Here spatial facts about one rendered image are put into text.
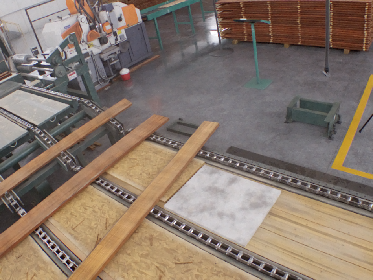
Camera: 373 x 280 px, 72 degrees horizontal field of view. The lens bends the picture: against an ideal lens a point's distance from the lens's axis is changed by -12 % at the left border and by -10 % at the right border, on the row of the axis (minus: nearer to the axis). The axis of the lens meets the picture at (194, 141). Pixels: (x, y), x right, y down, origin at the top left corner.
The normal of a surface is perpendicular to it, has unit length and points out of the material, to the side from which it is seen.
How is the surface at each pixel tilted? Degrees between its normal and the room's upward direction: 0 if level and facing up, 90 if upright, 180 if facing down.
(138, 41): 90
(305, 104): 90
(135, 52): 90
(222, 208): 0
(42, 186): 90
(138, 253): 0
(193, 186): 0
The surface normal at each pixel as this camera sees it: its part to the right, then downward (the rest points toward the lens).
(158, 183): -0.18, -0.81
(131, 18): 0.78, 0.23
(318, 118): -0.60, 0.55
